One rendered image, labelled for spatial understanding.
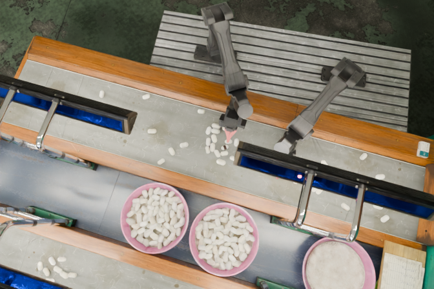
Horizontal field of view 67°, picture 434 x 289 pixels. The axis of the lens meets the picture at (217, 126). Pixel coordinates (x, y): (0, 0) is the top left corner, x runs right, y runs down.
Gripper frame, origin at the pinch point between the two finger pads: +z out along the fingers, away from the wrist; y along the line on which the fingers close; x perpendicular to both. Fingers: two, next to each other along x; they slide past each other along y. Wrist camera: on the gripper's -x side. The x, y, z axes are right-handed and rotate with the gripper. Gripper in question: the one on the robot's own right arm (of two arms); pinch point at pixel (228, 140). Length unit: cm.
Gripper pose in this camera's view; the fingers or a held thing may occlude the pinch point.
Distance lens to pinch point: 130.8
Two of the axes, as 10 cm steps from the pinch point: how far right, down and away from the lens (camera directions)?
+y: 9.6, 2.6, -0.9
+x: 1.9, -4.0, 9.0
